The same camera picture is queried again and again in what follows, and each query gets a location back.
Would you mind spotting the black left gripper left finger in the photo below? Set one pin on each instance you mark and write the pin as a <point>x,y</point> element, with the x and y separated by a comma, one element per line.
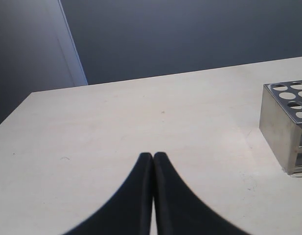
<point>129,210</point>

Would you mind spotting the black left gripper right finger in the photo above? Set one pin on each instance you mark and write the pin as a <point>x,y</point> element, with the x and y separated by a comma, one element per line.
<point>178,210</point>

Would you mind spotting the stainless steel test tube rack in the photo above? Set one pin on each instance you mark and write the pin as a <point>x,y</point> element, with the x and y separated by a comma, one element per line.
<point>281,123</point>

